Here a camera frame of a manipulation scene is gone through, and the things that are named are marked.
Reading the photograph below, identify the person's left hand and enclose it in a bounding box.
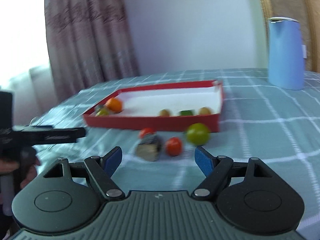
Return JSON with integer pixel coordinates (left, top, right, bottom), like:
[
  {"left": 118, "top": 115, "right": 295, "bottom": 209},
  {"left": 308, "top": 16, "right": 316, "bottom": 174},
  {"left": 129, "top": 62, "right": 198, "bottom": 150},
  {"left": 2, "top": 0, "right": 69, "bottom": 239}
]
[{"left": 0, "top": 158, "right": 41, "bottom": 189}]

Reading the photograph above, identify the red cherry tomato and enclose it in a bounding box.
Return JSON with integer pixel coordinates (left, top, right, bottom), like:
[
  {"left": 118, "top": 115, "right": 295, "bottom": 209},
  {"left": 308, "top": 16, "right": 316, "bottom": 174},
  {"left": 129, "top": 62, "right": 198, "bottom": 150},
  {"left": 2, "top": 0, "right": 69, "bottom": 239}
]
[
  {"left": 139, "top": 127, "right": 155, "bottom": 139},
  {"left": 165, "top": 137, "right": 183, "bottom": 157}
]

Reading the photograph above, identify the small green cucumber piece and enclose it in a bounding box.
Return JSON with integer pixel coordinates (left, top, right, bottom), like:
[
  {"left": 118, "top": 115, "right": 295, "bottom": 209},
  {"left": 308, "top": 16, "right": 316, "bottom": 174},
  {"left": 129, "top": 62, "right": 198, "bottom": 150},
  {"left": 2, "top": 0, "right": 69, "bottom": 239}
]
[{"left": 179, "top": 109, "right": 195, "bottom": 116}]

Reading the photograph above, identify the pink patterned curtain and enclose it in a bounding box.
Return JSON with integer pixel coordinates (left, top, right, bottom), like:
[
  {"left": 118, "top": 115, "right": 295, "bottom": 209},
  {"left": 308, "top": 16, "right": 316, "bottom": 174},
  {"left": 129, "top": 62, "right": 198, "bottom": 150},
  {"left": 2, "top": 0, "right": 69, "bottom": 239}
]
[{"left": 44, "top": 0, "right": 139, "bottom": 101}]

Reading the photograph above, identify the green tomato in box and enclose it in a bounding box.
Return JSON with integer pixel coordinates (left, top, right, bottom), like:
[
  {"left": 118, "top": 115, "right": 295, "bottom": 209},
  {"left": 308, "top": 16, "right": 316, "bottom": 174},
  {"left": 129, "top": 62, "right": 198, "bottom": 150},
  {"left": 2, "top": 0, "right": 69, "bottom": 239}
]
[{"left": 95, "top": 107, "right": 110, "bottom": 116}]

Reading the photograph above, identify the white wall socket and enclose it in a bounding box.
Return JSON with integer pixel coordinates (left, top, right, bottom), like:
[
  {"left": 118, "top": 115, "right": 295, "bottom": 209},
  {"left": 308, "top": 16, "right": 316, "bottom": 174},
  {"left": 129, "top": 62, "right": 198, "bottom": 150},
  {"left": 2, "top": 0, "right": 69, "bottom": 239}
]
[{"left": 302, "top": 44, "right": 308, "bottom": 59}]

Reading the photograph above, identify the brown longan fruit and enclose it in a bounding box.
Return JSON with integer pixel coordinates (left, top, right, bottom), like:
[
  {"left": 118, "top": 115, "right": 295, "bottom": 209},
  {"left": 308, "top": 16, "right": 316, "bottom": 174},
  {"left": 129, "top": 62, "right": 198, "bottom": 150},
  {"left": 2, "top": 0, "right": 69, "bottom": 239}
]
[
  {"left": 199, "top": 107, "right": 212, "bottom": 115},
  {"left": 159, "top": 109, "right": 171, "bottom": 117}
]

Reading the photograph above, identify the dark cucumber chunk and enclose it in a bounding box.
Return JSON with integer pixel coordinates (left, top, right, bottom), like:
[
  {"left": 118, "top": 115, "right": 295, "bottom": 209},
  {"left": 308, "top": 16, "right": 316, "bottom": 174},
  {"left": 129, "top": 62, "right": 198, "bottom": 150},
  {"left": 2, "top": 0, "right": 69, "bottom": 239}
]
[
  {"left": 135, "top": 134, "right": 162, "bottom": 161},
  {"left": 94, "top": 105, "right": 104, "bottom": 112}
]

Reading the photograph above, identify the green tomato outside box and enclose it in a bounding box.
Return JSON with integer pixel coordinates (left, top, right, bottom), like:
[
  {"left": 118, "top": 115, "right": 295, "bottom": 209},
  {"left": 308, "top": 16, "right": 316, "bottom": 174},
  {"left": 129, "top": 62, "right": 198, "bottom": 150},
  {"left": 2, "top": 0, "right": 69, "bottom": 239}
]
[{"left": 185, "top": 123, "right": 210, "bottom": 146}]

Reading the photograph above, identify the green checked bedsheet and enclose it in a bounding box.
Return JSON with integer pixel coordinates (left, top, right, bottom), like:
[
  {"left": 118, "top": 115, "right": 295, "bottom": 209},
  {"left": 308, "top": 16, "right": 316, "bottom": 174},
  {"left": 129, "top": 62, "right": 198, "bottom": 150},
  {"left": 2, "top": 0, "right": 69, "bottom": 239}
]
[{"left": 35, "top": 68, "right": 319, "bottom": 239}]

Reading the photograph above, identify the orange mandarin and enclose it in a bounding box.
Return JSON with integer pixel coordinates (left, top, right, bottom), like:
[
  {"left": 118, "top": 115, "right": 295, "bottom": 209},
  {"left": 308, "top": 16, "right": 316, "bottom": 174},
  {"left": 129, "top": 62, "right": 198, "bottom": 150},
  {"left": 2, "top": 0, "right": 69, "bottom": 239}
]
[{"left": 104, "top": 98, "right": 123, "bottom": 113}]

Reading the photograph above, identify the light blue kettle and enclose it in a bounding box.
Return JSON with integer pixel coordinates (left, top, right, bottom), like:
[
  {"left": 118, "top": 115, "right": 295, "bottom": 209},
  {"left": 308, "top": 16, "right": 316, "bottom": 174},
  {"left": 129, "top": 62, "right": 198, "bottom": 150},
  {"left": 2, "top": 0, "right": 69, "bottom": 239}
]
[{"left": 268, "top": 16, "right": 305, "bottom": 90}]

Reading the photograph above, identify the red shallow cardboard box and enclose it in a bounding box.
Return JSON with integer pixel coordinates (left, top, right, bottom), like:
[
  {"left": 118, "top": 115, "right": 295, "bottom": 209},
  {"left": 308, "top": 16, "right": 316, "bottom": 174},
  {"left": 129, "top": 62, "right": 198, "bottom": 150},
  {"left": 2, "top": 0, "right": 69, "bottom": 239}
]
[{"left": 82, "top": 80, "right": 224, "bottom": 132}]

